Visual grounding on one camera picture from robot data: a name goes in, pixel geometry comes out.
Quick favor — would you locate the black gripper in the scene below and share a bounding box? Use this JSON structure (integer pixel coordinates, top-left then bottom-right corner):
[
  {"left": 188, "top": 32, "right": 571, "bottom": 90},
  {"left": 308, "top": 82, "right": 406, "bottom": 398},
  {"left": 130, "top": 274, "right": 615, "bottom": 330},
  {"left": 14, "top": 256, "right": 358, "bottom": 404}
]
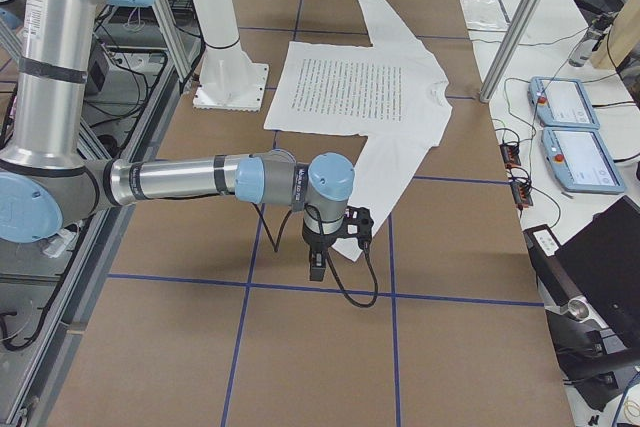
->
[{"left": 302, "top": 206, "right": 349, "bottom": 281}]

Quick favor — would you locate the white printed t-shirt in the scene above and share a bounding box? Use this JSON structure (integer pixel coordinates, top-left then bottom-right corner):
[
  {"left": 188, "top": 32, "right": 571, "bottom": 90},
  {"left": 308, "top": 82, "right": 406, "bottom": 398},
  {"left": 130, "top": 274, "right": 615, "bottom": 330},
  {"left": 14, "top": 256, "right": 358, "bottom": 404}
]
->
[{"left": 263, "top": 0, "right": 455, "bottom": 263}]

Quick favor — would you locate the orange circuit board near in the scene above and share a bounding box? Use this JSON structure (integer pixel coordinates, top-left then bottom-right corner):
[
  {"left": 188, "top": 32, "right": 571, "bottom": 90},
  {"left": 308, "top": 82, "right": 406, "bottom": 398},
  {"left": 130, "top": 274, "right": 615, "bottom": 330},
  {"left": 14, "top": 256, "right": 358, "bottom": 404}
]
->
[{"left": 510, "top": 180, "right": 533, "bottom": 210}]

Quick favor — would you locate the orange circuit board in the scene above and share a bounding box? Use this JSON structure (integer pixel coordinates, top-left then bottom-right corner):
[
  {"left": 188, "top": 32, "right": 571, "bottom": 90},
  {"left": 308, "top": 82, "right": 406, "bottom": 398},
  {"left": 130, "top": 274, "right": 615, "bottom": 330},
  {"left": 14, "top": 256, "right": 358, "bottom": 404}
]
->
[
  {"left": 510, "top": 180, "right": 533, "bottom": 210},
  {"left": 500, "top": 143, "right": 522, "bottom": 169}
]

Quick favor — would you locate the orange circuit board far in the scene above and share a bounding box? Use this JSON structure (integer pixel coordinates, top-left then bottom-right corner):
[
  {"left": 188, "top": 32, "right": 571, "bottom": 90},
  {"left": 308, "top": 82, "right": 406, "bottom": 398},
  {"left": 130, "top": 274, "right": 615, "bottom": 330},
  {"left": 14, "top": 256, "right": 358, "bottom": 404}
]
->
[{"left": 500, "top": 143, "right": 522, "bottom": 169}]

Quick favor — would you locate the lower blue teach pendant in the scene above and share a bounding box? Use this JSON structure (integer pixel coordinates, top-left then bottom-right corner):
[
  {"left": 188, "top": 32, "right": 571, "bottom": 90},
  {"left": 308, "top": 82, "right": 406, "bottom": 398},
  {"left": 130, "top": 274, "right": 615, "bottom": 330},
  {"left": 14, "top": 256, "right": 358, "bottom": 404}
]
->
[{"left": 541, "top": 127, "right": 626, "bottom": 194}]

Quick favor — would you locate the blue teach pendant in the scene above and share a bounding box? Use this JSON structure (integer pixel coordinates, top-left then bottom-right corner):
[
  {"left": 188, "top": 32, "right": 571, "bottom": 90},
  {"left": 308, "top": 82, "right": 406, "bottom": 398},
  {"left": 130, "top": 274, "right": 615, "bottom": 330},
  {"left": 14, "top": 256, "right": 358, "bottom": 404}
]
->
[
  {"left": 528, "top": 76, "right": 600, "bottom": 130},
  {"left": 541, "top": 127, "right": 626, "bottom": 194}
]

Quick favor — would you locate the upper blue teach pendant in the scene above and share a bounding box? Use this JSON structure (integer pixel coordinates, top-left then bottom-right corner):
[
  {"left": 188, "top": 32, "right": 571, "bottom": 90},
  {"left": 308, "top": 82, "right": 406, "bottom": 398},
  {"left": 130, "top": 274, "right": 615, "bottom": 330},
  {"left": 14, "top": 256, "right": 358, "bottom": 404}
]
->
[{"left": 528, "top": 76, "right": 600, "bottom": 130}]

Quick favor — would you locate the clear plastic sheet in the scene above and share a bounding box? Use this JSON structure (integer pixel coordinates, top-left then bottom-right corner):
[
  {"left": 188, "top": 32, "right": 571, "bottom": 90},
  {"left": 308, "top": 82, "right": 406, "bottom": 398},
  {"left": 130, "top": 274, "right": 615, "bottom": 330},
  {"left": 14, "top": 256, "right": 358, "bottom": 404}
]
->
[{"left": 460, "top": 0, "right": 511, "bottom": 32}]

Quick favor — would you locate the water bottle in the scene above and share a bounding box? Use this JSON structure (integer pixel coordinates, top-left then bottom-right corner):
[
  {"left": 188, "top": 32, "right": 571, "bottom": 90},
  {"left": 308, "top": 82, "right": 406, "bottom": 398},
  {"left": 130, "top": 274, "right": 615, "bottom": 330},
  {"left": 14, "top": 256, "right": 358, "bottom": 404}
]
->
[{"left": 568, "top": 13, "right": 614, "bottom": 67}]

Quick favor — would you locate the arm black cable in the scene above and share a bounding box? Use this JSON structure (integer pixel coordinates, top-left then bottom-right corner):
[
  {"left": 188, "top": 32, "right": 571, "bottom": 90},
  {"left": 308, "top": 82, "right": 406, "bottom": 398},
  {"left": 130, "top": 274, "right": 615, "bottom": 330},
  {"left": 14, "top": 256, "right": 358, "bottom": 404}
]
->
[{"left": 254, "top": 201, "right": 379, "bottom": 309}]

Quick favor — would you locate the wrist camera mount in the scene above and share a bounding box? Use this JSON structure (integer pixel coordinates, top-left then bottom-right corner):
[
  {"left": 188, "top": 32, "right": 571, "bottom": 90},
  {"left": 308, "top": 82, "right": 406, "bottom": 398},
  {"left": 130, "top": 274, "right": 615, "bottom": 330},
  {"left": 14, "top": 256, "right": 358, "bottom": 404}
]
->
[{"left": 343, "top": 206, "right": 374, "bottom": 252}]

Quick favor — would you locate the white camera pole with base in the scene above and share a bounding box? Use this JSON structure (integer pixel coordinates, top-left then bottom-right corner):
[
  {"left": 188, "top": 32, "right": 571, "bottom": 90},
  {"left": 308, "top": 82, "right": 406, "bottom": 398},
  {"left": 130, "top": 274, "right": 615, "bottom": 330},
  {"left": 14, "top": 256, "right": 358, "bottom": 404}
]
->
[{"left": 193, "top": 0, "right": 269, "bottom": 112}]

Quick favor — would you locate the aluminium frame post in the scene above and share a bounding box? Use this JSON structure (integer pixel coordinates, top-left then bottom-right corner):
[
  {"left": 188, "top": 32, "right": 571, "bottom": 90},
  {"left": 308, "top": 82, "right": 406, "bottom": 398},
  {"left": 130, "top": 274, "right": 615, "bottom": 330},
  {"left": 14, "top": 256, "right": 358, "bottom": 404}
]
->
[{"left": 479, "top": 0, "right": 541, "bottom": 103}]

